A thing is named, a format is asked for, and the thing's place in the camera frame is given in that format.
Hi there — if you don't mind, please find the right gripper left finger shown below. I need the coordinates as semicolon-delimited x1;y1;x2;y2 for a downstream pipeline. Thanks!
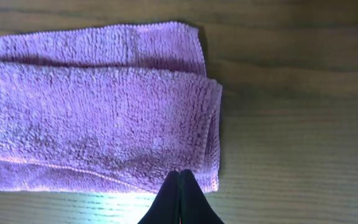
139;171;180;224

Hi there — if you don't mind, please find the purple microfiber cloth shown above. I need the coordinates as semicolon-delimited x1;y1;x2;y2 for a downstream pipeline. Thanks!
0;22;222;193

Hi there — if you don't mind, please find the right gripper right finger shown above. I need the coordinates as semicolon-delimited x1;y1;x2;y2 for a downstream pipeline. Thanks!
179;169;224;224

